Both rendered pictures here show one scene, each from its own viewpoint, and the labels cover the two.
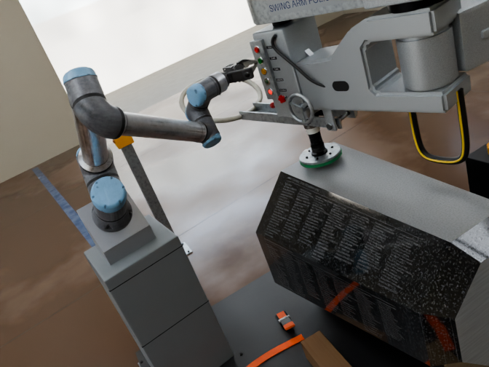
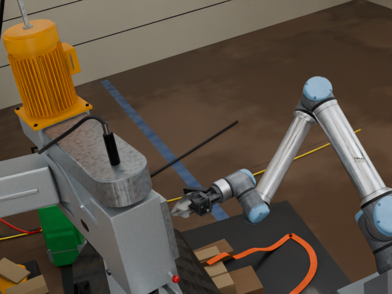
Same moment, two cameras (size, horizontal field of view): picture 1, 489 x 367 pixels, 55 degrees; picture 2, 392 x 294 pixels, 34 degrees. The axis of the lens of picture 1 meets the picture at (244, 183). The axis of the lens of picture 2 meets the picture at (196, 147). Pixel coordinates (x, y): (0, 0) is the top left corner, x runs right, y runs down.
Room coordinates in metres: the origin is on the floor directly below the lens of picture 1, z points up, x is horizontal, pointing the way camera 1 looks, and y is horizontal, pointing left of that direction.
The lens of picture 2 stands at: (4.27, 0.14, 2.92)
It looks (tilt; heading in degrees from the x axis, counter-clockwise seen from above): 29 degrees down; 187
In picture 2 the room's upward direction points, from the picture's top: 11 degrees counter-clockwise
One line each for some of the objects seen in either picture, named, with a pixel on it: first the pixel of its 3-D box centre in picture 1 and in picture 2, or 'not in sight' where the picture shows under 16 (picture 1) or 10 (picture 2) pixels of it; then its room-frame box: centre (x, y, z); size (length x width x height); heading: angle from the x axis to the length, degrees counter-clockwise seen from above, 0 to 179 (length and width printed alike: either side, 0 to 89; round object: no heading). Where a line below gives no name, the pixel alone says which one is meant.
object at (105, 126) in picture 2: not in sight; (109, 143); (2.18, -0.41, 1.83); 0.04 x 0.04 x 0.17
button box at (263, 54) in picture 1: (265, 70); (165, 226); (2.17, -0.28, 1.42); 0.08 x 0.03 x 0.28; 34
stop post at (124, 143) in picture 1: (150, 197); not in sight; (3.32, 0.70, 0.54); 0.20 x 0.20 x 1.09; 17
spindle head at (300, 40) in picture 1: (308, 69); (127, 232); (2.11, -0.46, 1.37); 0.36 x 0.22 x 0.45; 34
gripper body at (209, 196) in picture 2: (230, 75); (205, 200); (2.10, -0.11, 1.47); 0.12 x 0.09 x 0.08; 124
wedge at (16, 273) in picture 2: not in sight; (10, 270); (1.55, -1.30, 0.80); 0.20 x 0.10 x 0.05; 58
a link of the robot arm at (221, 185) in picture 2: (218, 83); (220, 191); (2.04, -0.05, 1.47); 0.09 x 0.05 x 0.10; 34
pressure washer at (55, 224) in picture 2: not in sight; (58, 206); (0.39, -1.38, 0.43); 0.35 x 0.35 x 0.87; 2
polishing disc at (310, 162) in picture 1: (319, 154); not in sight; (2.18, -0.41, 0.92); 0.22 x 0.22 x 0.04
